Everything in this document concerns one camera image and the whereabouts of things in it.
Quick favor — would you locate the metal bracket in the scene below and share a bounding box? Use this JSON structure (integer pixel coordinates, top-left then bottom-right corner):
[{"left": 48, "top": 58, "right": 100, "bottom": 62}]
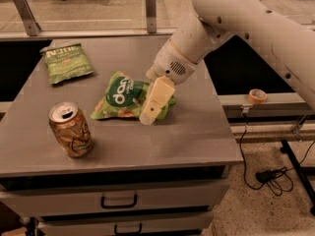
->
[
  {"left": 13, "top": 0, "right": 41, "bottom": 36},
  {"left": 145, "top": 0, "right": 157, "bottom": 33}
]

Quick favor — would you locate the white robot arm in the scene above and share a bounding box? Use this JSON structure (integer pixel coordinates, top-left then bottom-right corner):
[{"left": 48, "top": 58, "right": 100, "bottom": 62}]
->
[{"left": 140, "top": 0, "right": 315, "bottom": 125}]

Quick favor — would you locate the upper grey drawer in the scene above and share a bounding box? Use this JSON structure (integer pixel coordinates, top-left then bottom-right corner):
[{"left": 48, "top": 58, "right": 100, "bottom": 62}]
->
[{"left": 0, "top": 179, "right": 229, "bottom": 217}]

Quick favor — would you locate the orange soda can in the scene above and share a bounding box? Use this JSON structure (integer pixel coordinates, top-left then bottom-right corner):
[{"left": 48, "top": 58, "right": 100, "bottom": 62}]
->
[{"left": 48, "top": 101, "right": 94, "bottom": 158}]

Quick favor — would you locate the black power cable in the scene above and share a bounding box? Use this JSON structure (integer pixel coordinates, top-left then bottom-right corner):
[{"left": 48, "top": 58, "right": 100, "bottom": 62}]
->
[{"left": 238, "top": 112, "right": 315, "bottom": 198}]

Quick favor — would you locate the orange tape roll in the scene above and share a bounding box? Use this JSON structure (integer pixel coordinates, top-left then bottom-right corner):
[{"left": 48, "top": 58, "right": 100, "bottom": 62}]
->
[{"left": 248, "top": 88, "right": 267, "bottom": 104}]

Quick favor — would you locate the black stand leg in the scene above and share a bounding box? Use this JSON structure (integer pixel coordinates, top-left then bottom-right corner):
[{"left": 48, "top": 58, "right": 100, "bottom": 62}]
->
[{"left": 281, "top": 140, "right": 315, "bottom": 216}]

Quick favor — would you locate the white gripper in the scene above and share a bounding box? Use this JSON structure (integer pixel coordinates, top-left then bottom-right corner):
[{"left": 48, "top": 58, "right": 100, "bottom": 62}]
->
[{"left": 139, "top": 39, "right": 197, "bottom": 125}]

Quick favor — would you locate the green rice chip bag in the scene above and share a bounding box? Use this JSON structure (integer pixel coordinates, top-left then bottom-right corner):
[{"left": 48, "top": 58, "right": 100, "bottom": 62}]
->
[{"left": 90, "top": 70, "right": 176, "bottom": 122}]

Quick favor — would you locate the lower grey drawer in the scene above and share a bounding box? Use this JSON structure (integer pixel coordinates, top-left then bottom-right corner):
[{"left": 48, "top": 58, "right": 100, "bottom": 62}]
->
[{"left": 37, "top": 211, "right": 214, "bottom": 236}]

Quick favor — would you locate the green jalapeno chip bag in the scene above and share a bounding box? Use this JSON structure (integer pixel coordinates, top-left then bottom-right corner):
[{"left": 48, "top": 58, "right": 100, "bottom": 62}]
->
[{"left": 40, "top": 43, "right": 94, "bottom": 85}]

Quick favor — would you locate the left metal bracket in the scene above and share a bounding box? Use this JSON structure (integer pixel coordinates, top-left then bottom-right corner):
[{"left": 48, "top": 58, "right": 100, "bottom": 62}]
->
[{"left": 13, "top": 0, "right": 41, "bottom": 36}]

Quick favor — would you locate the middle metal bracket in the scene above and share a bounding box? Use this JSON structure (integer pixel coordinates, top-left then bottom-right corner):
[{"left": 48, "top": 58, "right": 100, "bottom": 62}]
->
[{"left": 145, "top": 0, "right": 157, "bottom": 33}]

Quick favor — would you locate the grey drawer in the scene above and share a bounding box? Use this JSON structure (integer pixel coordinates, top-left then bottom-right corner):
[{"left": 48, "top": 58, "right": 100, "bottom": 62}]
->
[
  {"left": 37, "top": 211, "right": 214, "bottom": 236},
  {"left": 0, "top": 179, "right": 229, "bottom": 217}
]

